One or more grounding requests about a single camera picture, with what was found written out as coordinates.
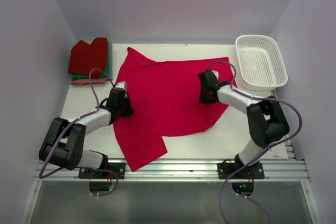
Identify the white plastic basket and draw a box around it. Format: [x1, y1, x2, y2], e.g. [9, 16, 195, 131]
[235, 35, 288, 91]

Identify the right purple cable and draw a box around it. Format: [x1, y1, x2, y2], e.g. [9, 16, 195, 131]
[205, 60, 303, 224]

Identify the pink red t shirt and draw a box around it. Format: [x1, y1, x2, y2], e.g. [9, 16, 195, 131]
[113, 47, 233, 172]

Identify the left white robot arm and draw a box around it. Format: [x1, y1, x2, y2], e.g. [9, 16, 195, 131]
[39, 82, 134, 178]

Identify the blue folded shirt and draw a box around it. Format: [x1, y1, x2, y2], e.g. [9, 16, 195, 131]
[108, 40, 113, 80]

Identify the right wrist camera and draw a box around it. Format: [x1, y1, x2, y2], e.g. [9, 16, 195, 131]
[211, 70, 219, 79]

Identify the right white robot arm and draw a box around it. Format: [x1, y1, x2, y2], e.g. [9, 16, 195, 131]
[198, 70, 290, 178]

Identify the salmon folded shirt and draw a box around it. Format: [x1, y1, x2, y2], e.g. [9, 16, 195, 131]
[70, 77, 107, 86]

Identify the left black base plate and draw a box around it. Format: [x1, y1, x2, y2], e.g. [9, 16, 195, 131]
[78, 163, 125, 179]

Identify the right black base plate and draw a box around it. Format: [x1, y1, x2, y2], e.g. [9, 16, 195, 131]
[216, 162, 264, 180]

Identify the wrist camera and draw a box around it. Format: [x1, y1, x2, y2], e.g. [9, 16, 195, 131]
[211, 70, 219, 79]
[114, 81, 128, 90]

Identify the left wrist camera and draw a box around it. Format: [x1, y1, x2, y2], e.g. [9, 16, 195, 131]
[114, 81, 128, 90]

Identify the aluminium mounting rail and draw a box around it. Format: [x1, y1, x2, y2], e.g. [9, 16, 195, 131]
[33, 158, 312, 182]

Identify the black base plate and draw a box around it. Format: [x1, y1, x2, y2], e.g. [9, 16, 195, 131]
[216, 162, 264, 180]
[78, 163, 125, 179]

